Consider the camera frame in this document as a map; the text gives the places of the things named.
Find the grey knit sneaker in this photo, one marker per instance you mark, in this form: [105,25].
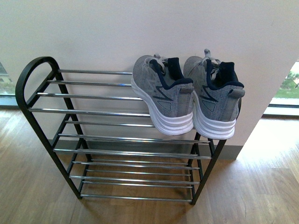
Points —
[159,82]
[217,95]

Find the black metal shoe rack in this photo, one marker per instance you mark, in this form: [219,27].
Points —
[101,138]

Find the dark window frame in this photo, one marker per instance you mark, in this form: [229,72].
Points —
[281,110]

